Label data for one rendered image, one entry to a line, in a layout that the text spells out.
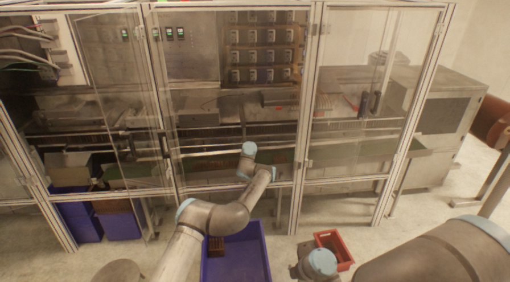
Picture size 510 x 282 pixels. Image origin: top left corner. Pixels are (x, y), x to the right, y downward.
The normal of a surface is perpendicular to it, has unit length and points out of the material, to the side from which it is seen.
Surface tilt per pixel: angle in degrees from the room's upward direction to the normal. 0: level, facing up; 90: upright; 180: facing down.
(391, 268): 45
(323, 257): 19
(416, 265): 29
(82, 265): 0
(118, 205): 90
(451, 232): 25
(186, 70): 90
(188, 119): 90
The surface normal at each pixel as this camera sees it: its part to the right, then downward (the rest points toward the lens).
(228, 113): 0.11, 0.49
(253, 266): 0.00, -0.87
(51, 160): 0.09, -0.07
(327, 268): 0.13, -0.67
